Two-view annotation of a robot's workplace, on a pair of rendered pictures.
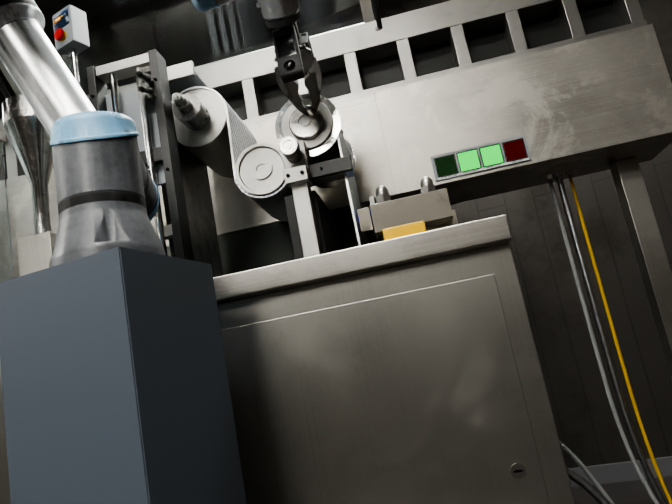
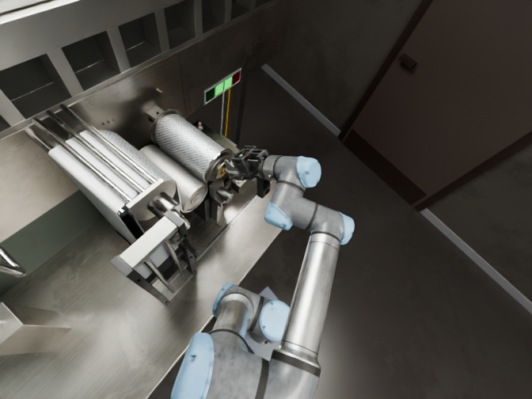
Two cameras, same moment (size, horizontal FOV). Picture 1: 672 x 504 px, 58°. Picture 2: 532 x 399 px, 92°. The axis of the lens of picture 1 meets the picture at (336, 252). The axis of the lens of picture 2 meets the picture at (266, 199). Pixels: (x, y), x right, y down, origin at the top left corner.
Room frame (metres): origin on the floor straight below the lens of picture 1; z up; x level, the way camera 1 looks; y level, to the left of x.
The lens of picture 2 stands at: (0.96, 0.46, 2.01)
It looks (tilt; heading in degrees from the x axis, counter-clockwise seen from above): 60 degrees down; 281
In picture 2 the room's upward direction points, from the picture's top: 21 degrees clockwise
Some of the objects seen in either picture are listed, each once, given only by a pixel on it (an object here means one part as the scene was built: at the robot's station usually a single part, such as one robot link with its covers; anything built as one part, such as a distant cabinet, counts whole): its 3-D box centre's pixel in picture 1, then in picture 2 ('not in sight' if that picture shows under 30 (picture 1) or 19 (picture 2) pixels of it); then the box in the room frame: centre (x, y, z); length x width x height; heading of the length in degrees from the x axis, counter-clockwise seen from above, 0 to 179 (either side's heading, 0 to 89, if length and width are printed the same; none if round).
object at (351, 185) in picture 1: (353, 192); not in sight; (1.36, -0.07, 1.11); 0.23 x 0.01 x 0.18; 173
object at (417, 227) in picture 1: (405, 235); not in sight; (0.99, -0.12, 0.91); 0.07 x 0.07 x 0.02; 83
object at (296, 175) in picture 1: (303, 209); (219, 205); (1.21, 0.05, 1.05); 0.06 x 0.05 x 0.31; 173
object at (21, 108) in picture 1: (33, 116); not in sight; (1.44, 0.71, 1.50); 0.14 x 0.14 x 0.06
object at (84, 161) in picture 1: (98, 161); (272, 319); (0.81, 0.31, 1.07); 0.13 x 0.12 x 0.14; 10
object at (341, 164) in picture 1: (332, 170); (224, 178); (1.24, -0.03, 1.14); 0.09 x 0.06 x 0.03; 83
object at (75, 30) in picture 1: (68, 30); not in sight; (1.35, 0.55, 1.66); 0.07 x 0.07 x 0.10; 62
